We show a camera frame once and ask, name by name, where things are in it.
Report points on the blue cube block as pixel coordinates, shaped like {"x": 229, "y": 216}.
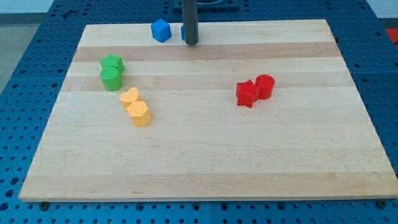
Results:
{"x": 160, "y": 30}

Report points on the yellow hexagon block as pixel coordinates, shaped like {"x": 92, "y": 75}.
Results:
{"x": 139, "y": 113}

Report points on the green circle block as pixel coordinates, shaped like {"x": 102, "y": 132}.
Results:
{"x": 111, "y": 78}

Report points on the red star block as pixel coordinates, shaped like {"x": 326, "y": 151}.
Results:
{"x": 247, "y": 93}

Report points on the green star block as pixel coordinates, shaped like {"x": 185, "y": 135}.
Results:
{"x": 113, "y": 61}

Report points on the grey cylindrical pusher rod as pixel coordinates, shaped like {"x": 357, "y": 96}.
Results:
{"x": 190, "y": 21}

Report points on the red circle block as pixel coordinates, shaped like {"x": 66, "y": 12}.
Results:
{"x": 266, "y": 84}

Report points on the blue block behind rod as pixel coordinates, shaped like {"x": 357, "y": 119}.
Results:
{"x": 182, "y": 32}

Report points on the light wooden board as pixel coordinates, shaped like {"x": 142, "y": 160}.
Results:
{"x": 311, "y": 140}

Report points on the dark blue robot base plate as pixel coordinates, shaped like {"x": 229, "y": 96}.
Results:
{"x": 208, "y": 5}

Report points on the yellow heart block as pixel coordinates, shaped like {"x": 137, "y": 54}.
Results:
{"x": 128, "y": 97}

